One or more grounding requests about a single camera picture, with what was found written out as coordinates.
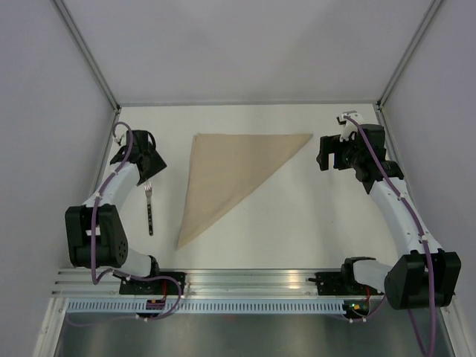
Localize silver fork black handle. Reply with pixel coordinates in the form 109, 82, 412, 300
144, 181, 153, 236

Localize beige cloth napkin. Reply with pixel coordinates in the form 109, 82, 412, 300
177, 133, 312, 248

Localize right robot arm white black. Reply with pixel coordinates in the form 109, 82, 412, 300
316, 124, 461, 310

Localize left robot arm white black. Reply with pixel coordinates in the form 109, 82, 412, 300
65, 129, 167, 295

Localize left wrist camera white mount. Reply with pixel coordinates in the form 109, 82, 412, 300
115, 134, 126, 147

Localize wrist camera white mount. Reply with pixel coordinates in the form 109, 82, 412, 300
336, 111, 364, 142
115, 134, 126, 147

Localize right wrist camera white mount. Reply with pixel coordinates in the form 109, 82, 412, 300
336, 111, 364, 142

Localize left aluminium frame post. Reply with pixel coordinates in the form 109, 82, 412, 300
51, 0, 120, 114

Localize aluminium frame post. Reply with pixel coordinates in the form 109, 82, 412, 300
51, 0, 120, 114
376, 0, 446, 111

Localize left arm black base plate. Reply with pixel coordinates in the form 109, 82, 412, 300
119, 271, 187, 296

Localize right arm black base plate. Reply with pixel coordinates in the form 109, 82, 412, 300
306, 271, 351, 296

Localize aluminium mounting rail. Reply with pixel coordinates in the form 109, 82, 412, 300
51, 268, 387, 298

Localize white slotted cable duct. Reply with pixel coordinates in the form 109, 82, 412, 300
67, 298, 344, 315

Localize right aluminium frame post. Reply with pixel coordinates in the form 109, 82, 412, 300
376, 0, 446, 111

